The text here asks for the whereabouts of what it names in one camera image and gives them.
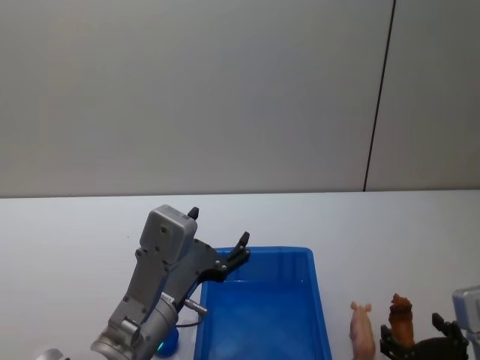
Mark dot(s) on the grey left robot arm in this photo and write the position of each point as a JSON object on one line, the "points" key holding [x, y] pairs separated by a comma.
{"points": [[150, 270]]}

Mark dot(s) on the pink pig toy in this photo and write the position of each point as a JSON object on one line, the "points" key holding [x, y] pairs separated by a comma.
{"points": [[362, 332]]}

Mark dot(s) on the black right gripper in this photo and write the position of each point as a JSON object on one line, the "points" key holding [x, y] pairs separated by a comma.
{"points": [[435, 350]]}

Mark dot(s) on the brown lion toy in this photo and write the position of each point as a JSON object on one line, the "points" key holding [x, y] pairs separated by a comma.
{"points": [[402, 318]]}

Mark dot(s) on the small blue ball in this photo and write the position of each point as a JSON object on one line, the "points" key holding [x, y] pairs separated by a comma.
{"points": [[170, 342]]}

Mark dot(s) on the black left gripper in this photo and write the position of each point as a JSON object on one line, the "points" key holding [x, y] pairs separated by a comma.
{"points": [[195, 264]]}

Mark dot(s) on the blue plastic bin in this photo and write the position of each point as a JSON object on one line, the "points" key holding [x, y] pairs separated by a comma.
{"points": [[262, 311]]}

